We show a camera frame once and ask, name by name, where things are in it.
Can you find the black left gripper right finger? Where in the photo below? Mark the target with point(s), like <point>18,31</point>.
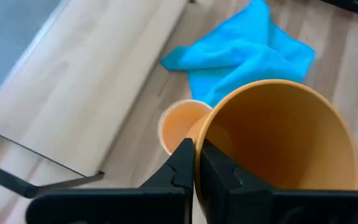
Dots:
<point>228,193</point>

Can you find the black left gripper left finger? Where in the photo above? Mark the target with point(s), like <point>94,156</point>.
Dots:
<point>166,199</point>

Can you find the yellow plastic cup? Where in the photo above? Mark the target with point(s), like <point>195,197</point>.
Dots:
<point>275,133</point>

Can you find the white mug orange inside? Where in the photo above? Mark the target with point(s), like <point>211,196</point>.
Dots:
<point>179,124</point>

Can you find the blue microfibre cloth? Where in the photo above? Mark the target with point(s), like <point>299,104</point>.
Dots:
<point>244,56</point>

